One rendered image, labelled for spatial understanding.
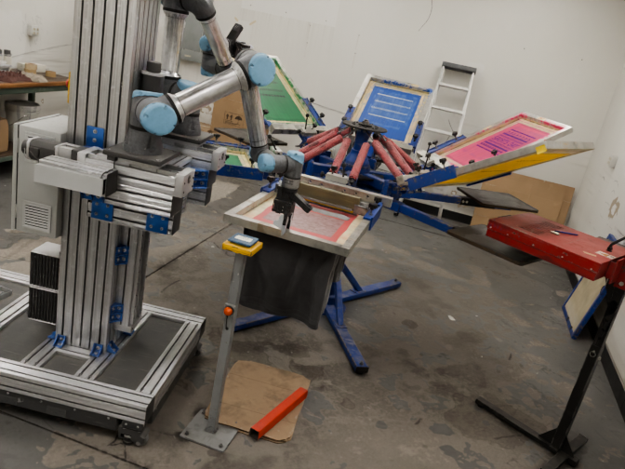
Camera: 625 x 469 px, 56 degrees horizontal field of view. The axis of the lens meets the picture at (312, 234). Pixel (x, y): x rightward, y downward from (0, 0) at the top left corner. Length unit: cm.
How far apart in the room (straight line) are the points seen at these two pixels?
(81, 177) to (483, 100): 542
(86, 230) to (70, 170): 46
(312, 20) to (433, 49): 147
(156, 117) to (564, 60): 553
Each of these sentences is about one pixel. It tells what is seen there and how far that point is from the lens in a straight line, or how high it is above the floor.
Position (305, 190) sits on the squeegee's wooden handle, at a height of 103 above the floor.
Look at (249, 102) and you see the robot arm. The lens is 244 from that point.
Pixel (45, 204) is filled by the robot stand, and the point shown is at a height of 91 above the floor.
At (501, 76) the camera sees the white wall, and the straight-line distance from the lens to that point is 704.
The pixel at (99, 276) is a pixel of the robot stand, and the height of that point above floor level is 61.
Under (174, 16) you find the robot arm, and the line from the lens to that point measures 284.
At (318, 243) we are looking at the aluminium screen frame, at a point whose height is 98.
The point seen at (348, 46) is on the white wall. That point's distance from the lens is 721.
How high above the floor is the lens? 183
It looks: 19 degrees down
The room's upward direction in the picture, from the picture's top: 12 degrees clockwise
